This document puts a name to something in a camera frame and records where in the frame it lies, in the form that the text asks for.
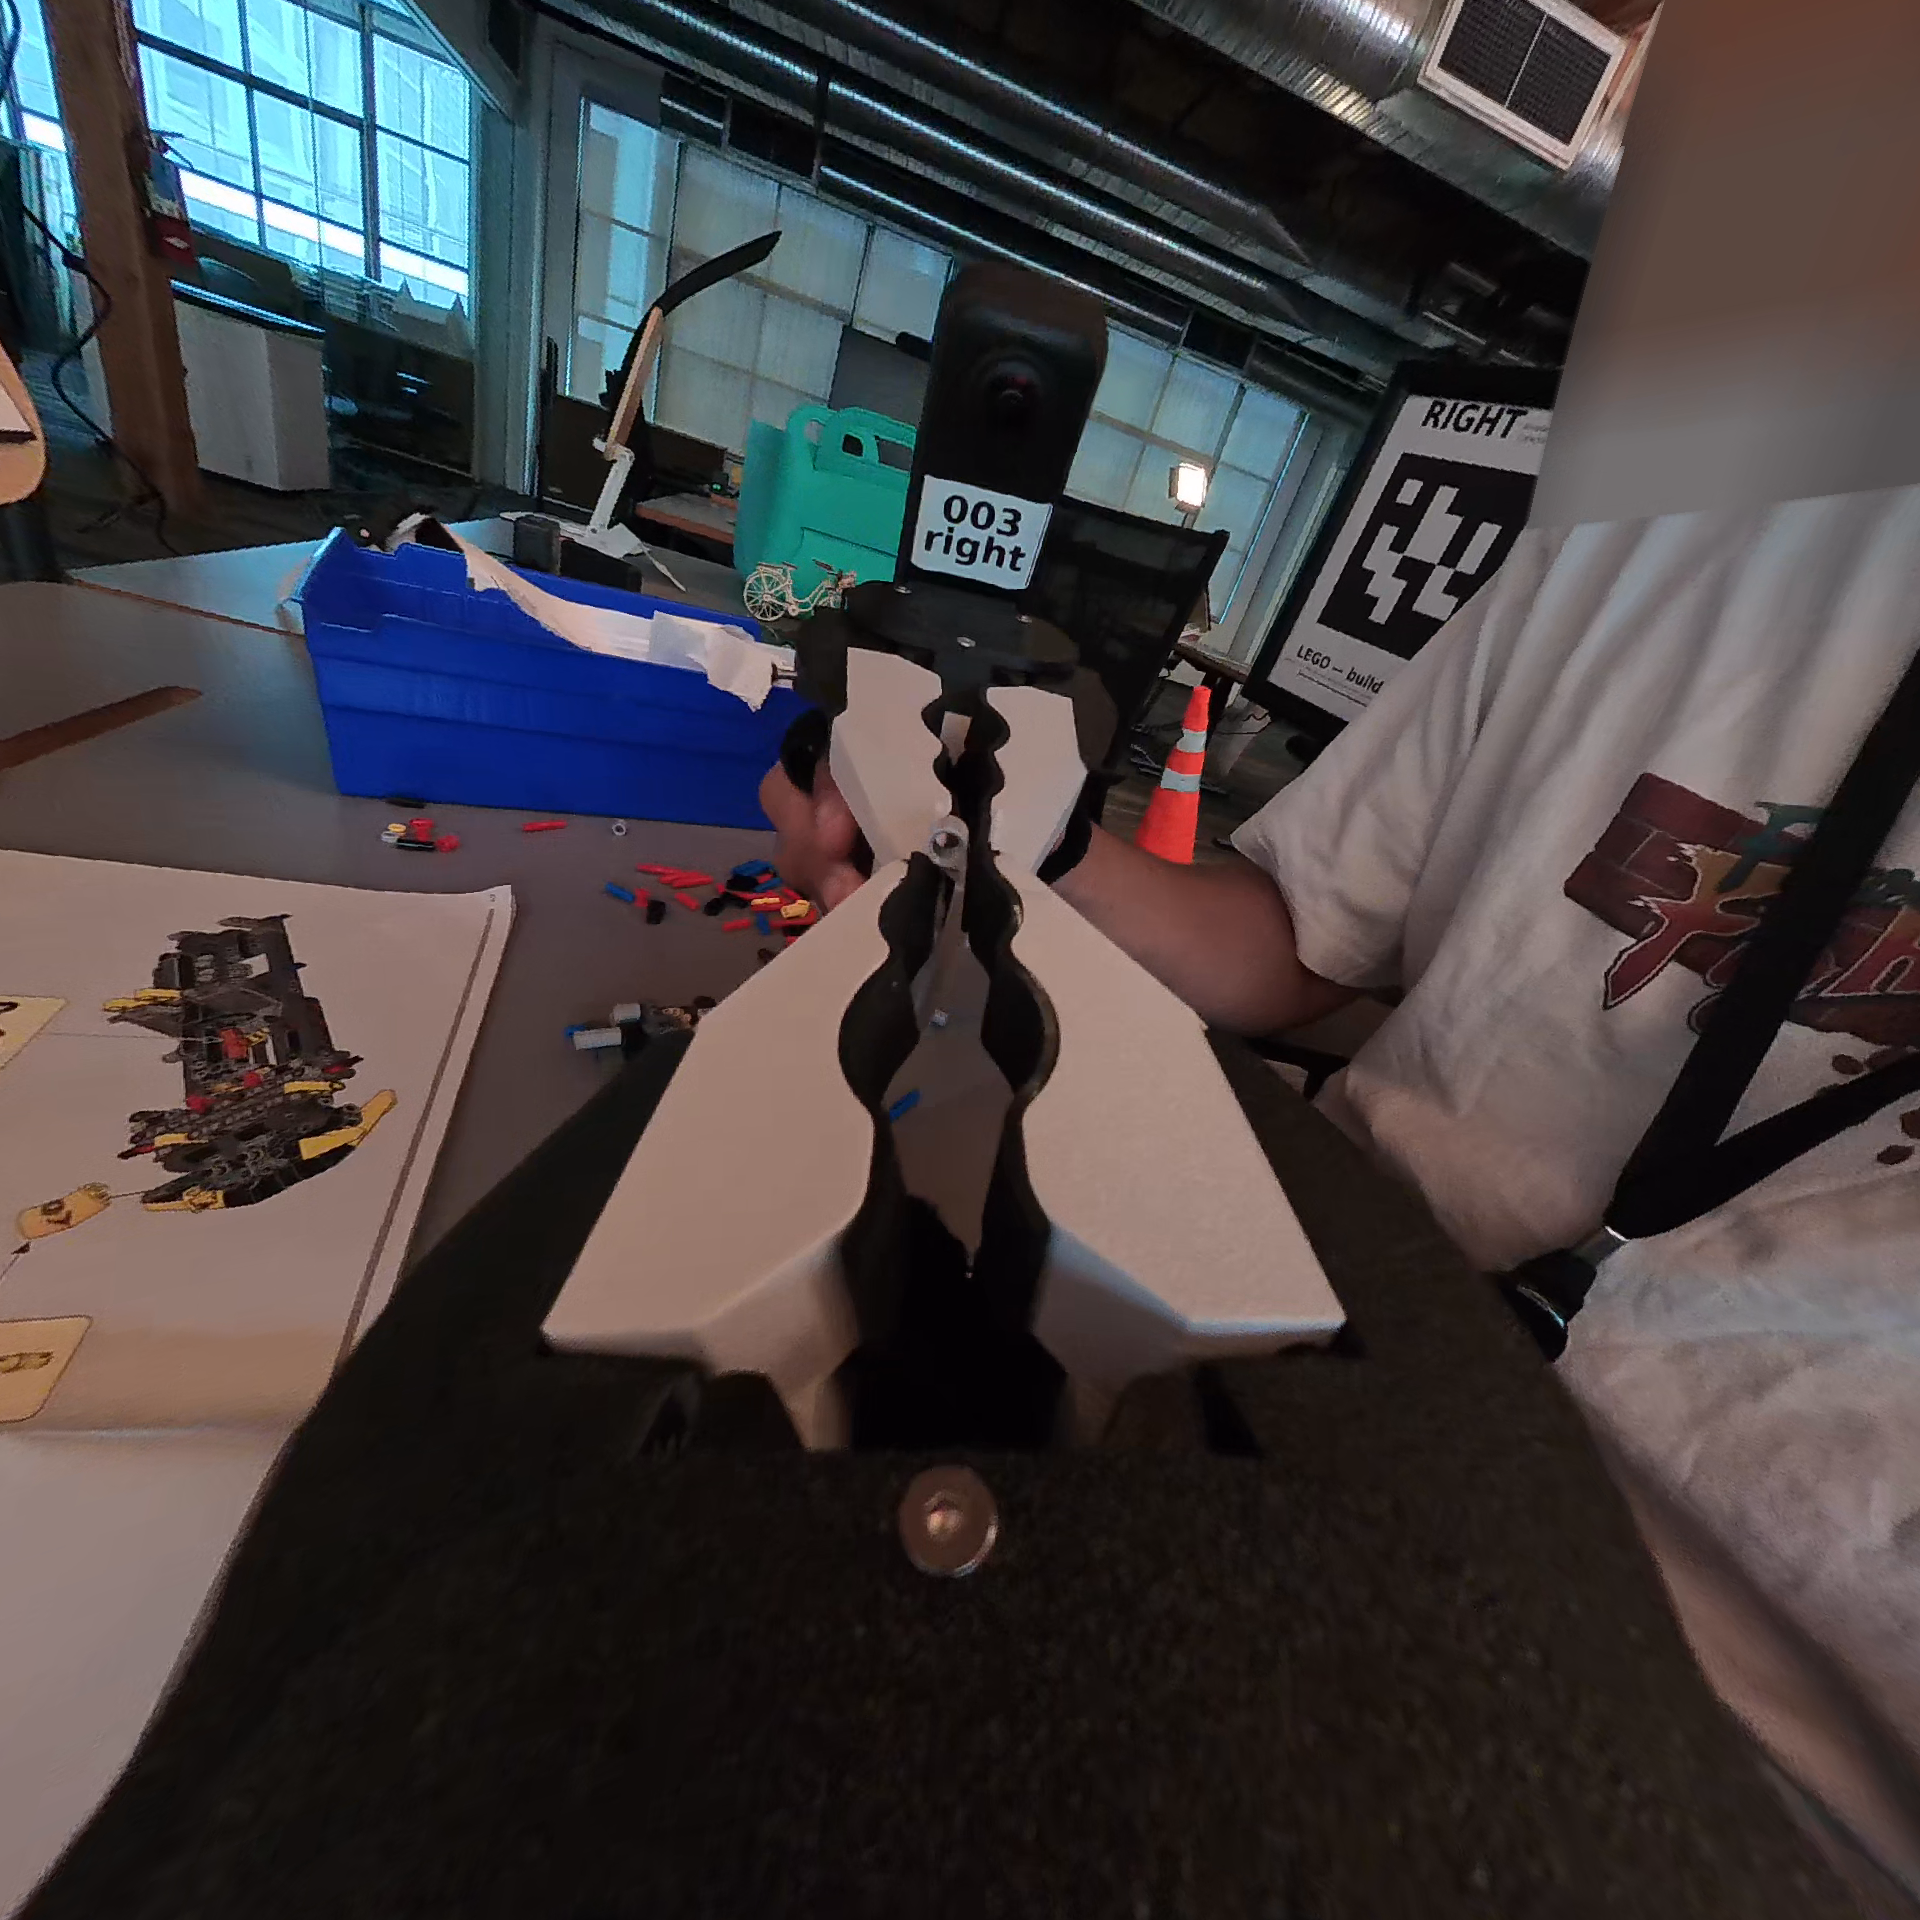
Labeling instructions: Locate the black framed marker sign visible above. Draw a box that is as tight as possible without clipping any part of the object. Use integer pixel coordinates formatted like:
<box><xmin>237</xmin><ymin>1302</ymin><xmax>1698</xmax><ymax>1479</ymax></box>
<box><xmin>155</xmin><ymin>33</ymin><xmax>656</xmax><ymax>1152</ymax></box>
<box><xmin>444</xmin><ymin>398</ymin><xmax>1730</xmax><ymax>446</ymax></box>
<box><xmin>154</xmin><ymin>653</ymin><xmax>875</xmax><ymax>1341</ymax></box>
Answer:
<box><xmin>1242</xmin><ymin>357</ymin><xmax>1565</xmax><ymax>740</ymax></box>

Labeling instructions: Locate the person's right forearm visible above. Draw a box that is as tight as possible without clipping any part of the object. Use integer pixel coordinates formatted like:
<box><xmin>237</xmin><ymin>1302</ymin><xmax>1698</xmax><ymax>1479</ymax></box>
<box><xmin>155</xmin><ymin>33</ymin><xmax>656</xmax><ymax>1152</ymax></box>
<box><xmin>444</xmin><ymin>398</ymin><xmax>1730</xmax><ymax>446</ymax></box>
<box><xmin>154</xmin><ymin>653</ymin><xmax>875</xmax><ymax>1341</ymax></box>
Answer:
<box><xmin>1050</xmin><ymin>816</ymin><xmax>1408</xmax><ymax>1040</ymax></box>

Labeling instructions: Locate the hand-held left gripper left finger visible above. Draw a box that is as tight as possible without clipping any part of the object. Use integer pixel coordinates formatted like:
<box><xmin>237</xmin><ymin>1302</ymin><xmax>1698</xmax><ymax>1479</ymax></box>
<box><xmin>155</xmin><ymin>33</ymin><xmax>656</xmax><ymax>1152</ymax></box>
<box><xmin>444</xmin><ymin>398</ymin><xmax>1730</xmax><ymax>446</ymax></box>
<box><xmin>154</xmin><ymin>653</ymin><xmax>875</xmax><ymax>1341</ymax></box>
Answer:
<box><xmin>538</xmin><ymin>853</ymin><xmax>977</xmax><ymax>1453</ymax></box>

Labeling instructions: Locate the person in white shirt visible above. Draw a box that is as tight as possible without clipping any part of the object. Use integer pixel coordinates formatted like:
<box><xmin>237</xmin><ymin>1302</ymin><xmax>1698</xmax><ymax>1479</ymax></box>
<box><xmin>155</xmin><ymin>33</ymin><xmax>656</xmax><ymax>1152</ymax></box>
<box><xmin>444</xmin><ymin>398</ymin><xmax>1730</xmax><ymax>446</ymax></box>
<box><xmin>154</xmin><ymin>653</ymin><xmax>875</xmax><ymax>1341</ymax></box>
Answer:
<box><xmin>1231</xmin><ymin>479</ymin><xmax>1920</xmax><ymax>1894</ymax></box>

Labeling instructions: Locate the black office chair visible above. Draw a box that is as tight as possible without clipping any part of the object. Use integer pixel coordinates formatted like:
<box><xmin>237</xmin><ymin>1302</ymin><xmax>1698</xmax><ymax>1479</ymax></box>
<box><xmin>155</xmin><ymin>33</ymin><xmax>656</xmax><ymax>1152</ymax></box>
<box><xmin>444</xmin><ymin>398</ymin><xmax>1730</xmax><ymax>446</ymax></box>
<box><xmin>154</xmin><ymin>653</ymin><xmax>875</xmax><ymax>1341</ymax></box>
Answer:
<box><xmin>1050</xmin><ymin>503</ymin><xmax>1234</xmax><ymax>817</ymax></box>

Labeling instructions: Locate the lego instruction booklet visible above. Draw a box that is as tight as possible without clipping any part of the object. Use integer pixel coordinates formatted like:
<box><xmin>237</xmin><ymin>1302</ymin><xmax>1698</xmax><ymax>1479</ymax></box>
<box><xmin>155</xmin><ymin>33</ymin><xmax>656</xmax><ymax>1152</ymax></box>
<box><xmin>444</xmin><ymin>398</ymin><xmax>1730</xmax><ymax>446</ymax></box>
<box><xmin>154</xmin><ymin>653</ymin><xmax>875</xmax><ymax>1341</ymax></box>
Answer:
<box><xmin>0</xmin><ymin>844</ymin><xmax>517</xmax><ymax>1876</ymax></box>

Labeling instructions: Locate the white plastic bag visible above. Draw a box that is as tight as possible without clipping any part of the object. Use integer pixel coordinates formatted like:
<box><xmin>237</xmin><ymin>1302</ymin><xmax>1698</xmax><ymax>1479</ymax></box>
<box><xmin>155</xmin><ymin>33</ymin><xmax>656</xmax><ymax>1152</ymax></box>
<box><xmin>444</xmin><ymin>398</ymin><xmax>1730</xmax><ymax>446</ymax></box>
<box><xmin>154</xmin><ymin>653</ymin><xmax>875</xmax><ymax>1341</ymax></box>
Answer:
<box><xmin>386</xmin><ymin>510</ymin><xmax>800</xmax><ymax>711</ymax></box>

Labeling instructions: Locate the metal ceiling duct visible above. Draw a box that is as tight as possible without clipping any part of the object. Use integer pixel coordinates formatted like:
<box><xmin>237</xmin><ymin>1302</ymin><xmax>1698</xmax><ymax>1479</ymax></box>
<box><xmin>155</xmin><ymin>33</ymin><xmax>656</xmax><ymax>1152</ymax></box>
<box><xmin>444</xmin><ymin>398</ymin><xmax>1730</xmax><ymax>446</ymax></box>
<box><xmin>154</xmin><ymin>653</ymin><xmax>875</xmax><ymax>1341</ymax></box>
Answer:
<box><xmin>839</xmin><ymin>0</ymin><xmax>1442</xmax><ymax>288</ymax></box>

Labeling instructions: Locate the pile of red blue pins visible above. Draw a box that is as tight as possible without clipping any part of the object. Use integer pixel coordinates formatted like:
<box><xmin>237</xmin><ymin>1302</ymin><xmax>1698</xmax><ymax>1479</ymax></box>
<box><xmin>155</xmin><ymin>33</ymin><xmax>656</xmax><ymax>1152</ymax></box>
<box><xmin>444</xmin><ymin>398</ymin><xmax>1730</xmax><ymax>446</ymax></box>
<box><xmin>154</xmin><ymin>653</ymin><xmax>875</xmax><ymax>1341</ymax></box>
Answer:
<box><xmin>563</xmin><ymin>853</ymin><xmax>825</xmax><ymax>1065</ymax></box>

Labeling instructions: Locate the small toy bicycle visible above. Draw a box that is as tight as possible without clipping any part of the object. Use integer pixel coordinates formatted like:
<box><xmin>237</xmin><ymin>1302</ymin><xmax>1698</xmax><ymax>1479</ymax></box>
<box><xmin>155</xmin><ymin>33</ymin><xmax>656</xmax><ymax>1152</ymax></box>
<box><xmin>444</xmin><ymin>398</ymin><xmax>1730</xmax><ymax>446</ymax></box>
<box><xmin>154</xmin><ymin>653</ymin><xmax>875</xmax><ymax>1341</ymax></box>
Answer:
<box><xmin>741</xmin><ymin>557</ymin><xmax>860</xmax><ymax>625</ymax></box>

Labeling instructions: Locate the orange traffic cone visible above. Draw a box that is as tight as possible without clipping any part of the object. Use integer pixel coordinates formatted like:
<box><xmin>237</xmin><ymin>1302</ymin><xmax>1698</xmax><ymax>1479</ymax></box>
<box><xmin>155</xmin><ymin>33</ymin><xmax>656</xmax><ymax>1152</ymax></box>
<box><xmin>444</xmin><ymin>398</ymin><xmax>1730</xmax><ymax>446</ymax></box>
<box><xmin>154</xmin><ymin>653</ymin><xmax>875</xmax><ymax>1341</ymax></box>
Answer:
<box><xmin>1135</xmin><ymin>681</ymin><xmax>1216</xmax><ymax>867</ymax></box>

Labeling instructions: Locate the teal plastic carry case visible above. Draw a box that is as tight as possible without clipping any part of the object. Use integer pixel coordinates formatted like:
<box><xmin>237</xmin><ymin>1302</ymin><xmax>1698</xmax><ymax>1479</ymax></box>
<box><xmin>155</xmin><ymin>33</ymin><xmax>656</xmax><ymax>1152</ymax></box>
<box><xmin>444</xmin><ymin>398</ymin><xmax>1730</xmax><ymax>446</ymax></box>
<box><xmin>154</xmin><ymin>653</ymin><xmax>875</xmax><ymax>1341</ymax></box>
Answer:
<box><xmin>732</xmin><ymin>400</ymin><xmax>921</xmax><ymax>619</ymax></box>

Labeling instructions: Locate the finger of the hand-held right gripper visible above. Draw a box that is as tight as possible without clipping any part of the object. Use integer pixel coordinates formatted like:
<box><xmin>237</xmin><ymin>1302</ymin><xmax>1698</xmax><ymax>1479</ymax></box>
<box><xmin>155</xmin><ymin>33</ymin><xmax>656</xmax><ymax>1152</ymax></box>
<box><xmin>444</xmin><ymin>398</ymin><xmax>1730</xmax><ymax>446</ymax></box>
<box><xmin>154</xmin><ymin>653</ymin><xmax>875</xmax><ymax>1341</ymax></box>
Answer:
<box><xmin>829</xmin><ymin>644</ymin><xmax>977</xmax><ymax>885</ymax></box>
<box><xmin>960</xmin><ymin>681</ymin><xmax>1115</xmax><ymax>889</ymax></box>

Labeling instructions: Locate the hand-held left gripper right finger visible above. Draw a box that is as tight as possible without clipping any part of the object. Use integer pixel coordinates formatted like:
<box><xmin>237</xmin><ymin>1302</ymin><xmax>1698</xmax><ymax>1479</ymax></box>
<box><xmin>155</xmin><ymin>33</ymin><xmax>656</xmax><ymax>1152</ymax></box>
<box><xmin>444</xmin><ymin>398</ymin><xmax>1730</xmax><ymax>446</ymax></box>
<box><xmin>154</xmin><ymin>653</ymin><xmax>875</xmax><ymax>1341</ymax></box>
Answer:
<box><xmin>960</xmin><ymin>844</ymin><xmax>1349</xmax><ymax>1448</ymax></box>

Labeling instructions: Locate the wooden pillar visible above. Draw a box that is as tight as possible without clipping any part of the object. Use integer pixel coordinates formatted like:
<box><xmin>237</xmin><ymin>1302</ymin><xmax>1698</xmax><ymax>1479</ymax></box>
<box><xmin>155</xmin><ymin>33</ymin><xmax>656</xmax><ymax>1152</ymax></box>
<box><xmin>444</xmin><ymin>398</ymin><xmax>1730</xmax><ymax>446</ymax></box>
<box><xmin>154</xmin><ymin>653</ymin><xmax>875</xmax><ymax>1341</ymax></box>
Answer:
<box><xmin>41</xmin><ymin>0</ymin><xmax>209</xmax><ymax>479</ymax></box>

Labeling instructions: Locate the white air vent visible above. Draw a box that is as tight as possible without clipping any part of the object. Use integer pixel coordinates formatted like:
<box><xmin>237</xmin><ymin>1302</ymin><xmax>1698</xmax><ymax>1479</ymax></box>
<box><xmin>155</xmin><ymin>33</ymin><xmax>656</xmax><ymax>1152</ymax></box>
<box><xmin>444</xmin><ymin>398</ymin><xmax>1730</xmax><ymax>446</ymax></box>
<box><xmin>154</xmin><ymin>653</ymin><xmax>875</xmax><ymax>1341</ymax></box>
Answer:
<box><xmin>1416</xmin><ymin>0</ymin><xmax>1632</xmax><ymax>168</ymax></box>

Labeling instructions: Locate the black lanyard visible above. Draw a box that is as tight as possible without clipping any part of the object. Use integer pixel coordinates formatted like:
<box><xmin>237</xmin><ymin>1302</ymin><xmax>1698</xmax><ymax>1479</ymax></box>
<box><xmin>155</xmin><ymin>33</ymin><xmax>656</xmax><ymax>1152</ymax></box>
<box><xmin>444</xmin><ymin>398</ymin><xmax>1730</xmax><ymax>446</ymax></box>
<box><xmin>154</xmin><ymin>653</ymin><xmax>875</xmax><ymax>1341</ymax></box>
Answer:
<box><xmin>1497</xmin><ymin>644</ymin><xmax>1920</xmax><ymax>1364</ymax></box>

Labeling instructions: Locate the white cabinet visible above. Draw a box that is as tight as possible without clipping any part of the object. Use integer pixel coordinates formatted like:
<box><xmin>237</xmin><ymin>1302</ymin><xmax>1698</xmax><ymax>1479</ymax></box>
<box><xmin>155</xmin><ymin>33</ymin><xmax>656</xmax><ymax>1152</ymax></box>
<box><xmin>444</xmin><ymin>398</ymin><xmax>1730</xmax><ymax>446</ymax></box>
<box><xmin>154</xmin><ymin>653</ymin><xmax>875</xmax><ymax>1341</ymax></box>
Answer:
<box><xmin>169</xmin><ymin>288</ymin><xmax>337</xmax><ymax>495</ymax></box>

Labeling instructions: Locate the blue plastic bin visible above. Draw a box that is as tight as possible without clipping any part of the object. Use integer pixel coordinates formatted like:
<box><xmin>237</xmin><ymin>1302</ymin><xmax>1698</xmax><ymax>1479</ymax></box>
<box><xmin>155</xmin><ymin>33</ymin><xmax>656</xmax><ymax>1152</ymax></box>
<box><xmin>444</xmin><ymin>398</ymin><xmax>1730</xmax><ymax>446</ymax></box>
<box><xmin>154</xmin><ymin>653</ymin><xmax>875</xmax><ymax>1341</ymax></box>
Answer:
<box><xmin>281</xmin><ymin>526</ymin><xmax>825</xmax><ymax>833</ymax></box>

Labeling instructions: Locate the person's right hand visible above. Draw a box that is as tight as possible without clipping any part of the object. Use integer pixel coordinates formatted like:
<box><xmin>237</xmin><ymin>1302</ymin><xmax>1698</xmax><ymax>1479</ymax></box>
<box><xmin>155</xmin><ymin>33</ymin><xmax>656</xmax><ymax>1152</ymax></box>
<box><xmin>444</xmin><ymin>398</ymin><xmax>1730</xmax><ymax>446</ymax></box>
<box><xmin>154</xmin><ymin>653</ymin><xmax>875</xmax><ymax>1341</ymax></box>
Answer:
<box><xmin>757</xmin><ymin>755</ymin><xmax>880</xmax><ymax>920</ymax></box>

